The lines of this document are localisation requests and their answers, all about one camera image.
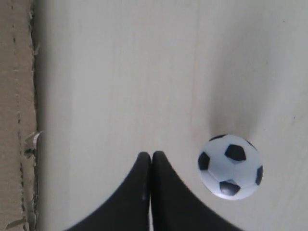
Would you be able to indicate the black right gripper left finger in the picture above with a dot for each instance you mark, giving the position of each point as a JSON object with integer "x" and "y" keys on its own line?
{"x": 127, "y": 209}

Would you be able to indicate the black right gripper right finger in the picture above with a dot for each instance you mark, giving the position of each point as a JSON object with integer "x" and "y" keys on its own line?
{"x": 175, "y": 207}

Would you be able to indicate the black and white soccer ball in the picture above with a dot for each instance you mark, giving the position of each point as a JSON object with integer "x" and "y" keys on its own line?
{"x": 230, "y": 167}

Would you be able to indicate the brown cardboard sheet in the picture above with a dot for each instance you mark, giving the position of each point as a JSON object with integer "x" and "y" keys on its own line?
{"x": 18, "y": 122}

